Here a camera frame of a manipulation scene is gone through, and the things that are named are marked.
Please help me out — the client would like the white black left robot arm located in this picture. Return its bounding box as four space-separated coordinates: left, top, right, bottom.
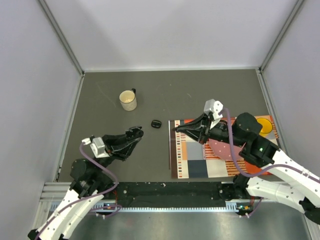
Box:
27 126 144 240

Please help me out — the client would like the pink dotted plate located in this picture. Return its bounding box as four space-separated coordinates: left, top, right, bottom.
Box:
209 139 232 161

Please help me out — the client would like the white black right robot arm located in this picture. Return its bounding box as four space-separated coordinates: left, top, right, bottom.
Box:
173 112 320 224

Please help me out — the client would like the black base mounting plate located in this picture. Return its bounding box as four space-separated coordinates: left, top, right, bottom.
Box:
116 181 263 208

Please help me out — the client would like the glossy black gold-trim charging case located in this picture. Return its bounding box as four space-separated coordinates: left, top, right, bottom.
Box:
150 119 162 129

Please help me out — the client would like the cream dimpled ceramic mug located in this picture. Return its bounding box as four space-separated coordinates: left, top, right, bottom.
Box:
119 88 137 112

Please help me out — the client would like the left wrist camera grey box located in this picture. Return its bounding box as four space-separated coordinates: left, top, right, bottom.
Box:
90 137 109 159

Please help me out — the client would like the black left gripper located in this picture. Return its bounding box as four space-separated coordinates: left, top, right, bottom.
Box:
92 130 142 175

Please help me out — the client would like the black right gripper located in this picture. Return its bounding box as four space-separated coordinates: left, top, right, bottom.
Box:
177 112 245 147

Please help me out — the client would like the yellow mug black handle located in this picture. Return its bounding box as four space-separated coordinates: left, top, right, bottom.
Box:
256 117 273 137

